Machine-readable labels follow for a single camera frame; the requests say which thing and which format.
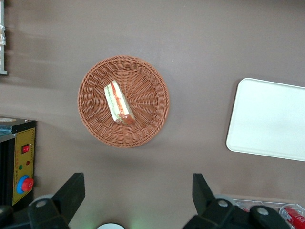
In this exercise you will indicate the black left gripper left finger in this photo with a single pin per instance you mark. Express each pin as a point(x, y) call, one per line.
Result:
point(69, 195)

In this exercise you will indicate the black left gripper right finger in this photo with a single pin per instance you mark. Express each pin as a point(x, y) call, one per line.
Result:
point(202, 198)

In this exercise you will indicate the triangular sandwich with red filling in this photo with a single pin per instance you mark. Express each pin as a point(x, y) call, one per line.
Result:
point(118, 102)

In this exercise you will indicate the cream rectangular plastic tray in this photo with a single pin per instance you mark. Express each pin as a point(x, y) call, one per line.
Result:
point(269, 119)

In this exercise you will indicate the round brown wicker basket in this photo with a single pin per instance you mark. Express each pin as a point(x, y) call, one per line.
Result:
point(143, 95)

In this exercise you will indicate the metal tray with snack packs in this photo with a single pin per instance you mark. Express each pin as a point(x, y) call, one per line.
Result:
point(2, 59)

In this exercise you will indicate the clear acrylic bottle rack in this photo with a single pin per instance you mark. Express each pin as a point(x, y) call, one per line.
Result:
point(267, 204)

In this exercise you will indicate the red cola bottle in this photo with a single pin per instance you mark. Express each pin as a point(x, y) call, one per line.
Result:
point(294, 215)

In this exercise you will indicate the clear wrapped snack pack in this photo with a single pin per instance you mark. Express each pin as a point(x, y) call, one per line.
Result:
point(2, 35)

